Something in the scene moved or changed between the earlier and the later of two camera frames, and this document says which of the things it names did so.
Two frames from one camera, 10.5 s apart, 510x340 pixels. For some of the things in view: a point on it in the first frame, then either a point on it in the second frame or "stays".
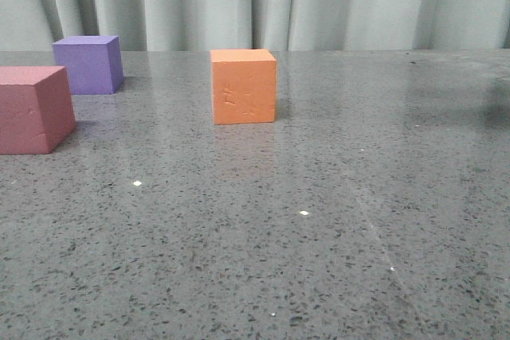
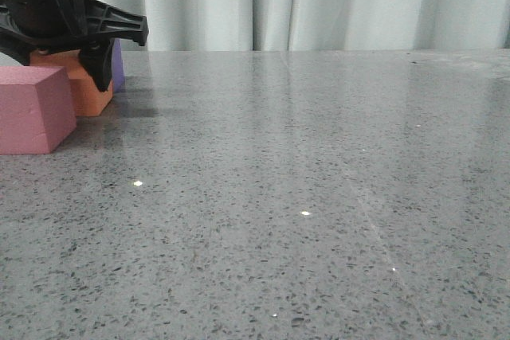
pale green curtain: x=202 y=4 stays
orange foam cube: x=244 y=85 -> x=88 y=99
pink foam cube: x=36 y=109 stays
